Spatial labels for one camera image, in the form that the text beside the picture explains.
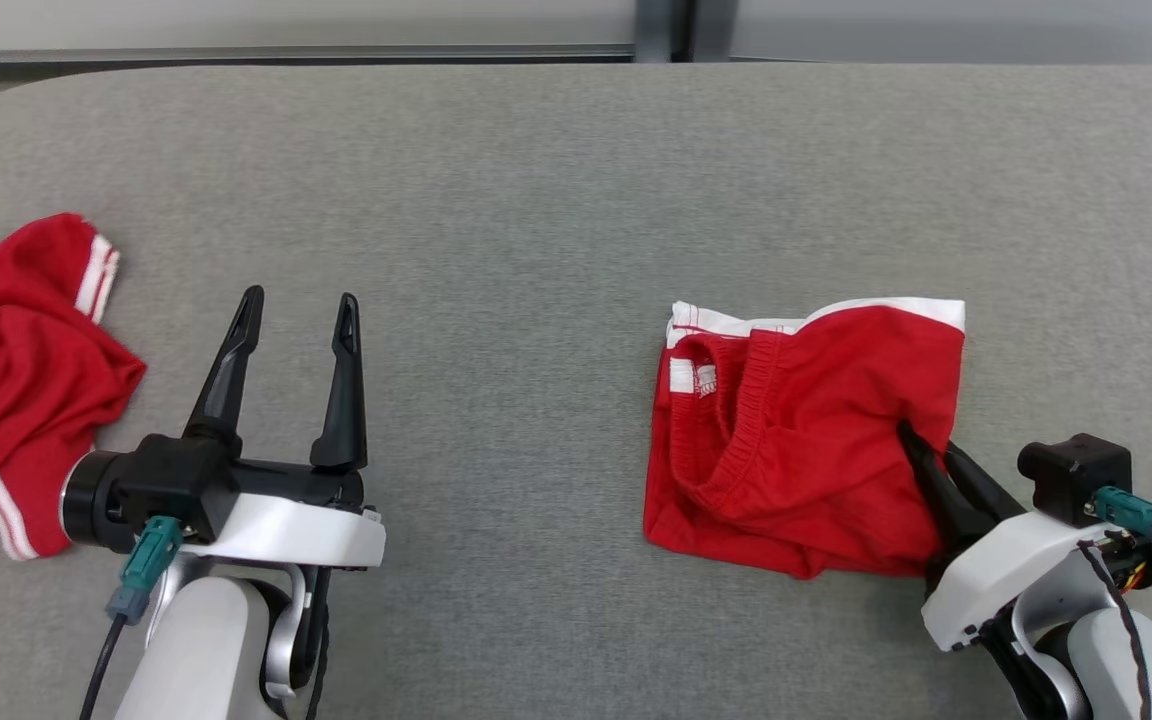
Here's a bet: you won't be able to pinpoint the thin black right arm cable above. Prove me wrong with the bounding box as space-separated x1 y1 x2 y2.
1076 540 1152 720

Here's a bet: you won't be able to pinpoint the red white jersey shirt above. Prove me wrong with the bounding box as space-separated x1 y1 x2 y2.
0 213 148 561

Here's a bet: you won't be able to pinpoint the grey partition post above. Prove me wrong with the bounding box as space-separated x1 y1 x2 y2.
634 0 737 63

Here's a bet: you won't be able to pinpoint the red white shorts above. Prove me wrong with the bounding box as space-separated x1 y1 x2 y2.
643 297 967 581

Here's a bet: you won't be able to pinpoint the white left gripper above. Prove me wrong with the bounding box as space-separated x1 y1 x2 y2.
181 285 387 572

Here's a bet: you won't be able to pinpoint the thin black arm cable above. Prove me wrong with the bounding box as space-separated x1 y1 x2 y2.
304 565 333 720
1076 540 1152 720

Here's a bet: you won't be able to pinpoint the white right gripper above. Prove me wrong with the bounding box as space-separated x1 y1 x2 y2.
898 422 1119 653

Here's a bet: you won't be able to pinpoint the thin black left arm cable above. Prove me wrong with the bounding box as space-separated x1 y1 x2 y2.
304 565 333 720

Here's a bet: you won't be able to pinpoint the teal plug left camera cable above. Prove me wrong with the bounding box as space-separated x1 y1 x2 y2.
81 517 184 720

